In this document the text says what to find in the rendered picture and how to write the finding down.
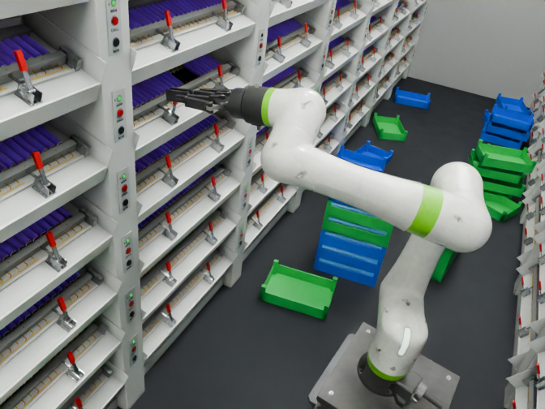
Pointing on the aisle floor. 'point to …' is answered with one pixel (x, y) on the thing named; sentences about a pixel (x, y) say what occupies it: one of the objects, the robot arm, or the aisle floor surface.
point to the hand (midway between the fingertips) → (179, 95)
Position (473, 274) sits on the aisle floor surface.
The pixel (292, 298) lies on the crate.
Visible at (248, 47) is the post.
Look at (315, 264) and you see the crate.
